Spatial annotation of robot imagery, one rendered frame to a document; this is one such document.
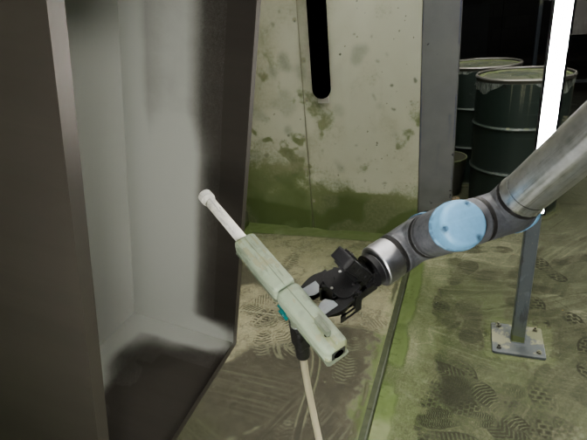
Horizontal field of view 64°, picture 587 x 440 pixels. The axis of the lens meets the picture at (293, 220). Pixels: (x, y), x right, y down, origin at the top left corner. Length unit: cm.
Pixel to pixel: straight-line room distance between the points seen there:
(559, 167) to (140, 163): 97
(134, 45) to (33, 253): 67
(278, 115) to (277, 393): 163
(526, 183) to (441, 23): 177
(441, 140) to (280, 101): 94
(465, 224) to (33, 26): 70
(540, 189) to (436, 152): 184
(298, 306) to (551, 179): 47
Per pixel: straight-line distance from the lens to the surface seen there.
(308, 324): 82
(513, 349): 220
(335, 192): 288
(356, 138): 275
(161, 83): 122
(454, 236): 87
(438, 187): 277
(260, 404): 187
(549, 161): 86
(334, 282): 91
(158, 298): 151
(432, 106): 265
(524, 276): 206
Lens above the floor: 136
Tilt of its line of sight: 24 degrees down
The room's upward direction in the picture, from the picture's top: 5 degrees counter-clockwise
